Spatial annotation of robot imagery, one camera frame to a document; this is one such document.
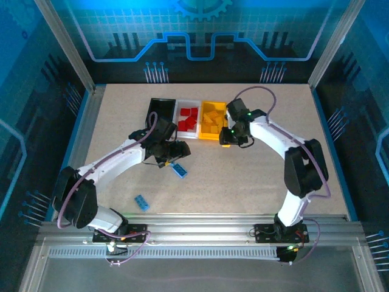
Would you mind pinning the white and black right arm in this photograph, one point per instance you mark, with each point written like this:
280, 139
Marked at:
273, 134

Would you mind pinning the aluminium frame rail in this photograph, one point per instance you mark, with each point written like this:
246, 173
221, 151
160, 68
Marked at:
197, 225

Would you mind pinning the black controller box with LEDs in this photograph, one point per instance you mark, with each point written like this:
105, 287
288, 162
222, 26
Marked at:
285, 257

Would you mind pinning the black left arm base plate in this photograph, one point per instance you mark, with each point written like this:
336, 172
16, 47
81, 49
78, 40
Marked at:
136, 233

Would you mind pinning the black plastic bin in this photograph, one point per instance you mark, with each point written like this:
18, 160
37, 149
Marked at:
161, 108

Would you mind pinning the aluminium side rail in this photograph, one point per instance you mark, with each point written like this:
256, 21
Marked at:
86, 127

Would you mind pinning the red lego brick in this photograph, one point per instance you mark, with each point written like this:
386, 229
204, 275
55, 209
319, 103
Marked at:
194, 111
184, 111
182, 125
191, 122

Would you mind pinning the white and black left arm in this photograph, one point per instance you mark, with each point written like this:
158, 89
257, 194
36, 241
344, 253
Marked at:
115, 161

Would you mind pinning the aluminium frame post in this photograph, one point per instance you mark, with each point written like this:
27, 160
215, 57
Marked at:
334, 42
67, 42

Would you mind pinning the blue table edge strip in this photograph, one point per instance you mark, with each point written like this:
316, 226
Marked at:
70, 146
332, 146

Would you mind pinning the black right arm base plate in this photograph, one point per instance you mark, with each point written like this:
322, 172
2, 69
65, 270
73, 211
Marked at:
264, 234

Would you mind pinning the blue lego brick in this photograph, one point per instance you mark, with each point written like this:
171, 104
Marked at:
142, 202
180, 170

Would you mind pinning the white plastic bin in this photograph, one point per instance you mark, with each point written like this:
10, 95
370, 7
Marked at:
187, 134

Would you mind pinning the yellow plastic bin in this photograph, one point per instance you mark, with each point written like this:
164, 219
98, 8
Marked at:
208, 136

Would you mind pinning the white plug connector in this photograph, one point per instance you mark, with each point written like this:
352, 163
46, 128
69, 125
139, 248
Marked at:
111, 247

